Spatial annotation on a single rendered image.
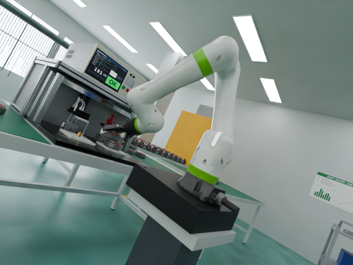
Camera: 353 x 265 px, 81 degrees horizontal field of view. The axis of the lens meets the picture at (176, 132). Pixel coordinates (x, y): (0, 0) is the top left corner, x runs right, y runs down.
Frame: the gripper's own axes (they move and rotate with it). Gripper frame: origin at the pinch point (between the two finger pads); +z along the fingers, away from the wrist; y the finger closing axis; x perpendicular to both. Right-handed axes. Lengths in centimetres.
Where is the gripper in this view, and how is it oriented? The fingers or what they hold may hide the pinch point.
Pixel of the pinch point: (111, 133)
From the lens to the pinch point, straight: 128.9
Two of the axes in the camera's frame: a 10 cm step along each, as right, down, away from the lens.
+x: 0.4, -9.5, 3.2
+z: -7.7, 1.7, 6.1
